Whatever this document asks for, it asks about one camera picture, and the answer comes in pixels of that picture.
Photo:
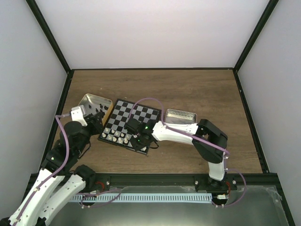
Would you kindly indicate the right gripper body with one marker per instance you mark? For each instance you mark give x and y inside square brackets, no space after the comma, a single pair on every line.
[140,143]

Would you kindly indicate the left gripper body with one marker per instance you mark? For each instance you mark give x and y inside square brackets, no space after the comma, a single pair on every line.
[98,128]

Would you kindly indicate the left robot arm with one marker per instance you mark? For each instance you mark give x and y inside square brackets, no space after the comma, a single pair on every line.
[55,185]

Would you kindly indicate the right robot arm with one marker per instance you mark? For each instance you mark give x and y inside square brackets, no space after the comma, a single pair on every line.
[209,141]

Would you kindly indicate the black chess pieces pile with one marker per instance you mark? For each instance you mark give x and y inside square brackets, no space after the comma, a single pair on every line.
[94,108]

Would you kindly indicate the yellow tin tray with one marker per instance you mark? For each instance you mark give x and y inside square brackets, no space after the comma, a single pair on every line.
[90,98]

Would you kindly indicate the pink tin tray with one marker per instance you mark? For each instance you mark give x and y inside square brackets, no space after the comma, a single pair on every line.
[174,116]

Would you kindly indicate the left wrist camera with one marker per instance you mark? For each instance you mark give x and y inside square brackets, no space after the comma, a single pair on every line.
[77,114]

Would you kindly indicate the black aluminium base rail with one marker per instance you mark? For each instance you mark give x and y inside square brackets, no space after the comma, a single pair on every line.
[201,182]

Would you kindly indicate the blue slotted cable duct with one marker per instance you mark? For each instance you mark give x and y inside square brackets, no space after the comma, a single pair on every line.
[139,198]

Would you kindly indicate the left black frame post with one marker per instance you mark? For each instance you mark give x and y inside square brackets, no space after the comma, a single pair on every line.
[47,31]

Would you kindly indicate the black frame post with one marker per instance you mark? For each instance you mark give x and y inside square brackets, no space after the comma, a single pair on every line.
[271,5]
[47,31]

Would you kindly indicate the right black frame post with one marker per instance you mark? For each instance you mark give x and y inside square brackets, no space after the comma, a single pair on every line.
[271,5]

